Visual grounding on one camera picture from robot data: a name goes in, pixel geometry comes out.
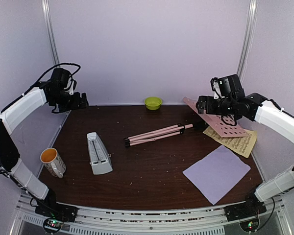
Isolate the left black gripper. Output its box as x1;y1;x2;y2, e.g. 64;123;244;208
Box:
51;89;88;113

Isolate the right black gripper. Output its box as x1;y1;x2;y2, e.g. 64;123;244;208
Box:
196;95;236;115

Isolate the pink music stand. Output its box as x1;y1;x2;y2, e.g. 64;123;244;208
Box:
123;96;248;148

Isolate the lavender sheet music paper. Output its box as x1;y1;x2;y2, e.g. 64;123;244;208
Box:
183;145;250;205

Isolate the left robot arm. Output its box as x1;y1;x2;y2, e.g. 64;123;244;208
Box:
0;63;89;217

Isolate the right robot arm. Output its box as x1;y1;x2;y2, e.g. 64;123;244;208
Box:
196;74;294;216

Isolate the yellowed sheet music paper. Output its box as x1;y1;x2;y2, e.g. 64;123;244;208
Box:
203;127;257;158

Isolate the green bowl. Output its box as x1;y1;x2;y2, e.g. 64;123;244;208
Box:
145;96;162;111

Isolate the patterned mug orange inside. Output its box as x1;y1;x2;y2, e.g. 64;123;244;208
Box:
40;148;66;179

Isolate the grey metronome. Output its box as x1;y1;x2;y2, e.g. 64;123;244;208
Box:
87;132;113;175

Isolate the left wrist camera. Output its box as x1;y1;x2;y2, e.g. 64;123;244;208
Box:
64;77;77;95

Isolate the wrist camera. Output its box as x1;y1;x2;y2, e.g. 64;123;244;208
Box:
64;77;77;95
210;77;222;99

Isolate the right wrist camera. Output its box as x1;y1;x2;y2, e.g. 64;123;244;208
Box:
210;77;222;99

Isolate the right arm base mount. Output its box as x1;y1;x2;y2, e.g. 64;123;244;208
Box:
224;202;267;221

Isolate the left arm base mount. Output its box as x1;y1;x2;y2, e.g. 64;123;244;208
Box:
35;204;78;222

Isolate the aluminium front rail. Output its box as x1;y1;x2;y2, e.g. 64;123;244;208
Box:
14;193;285;235

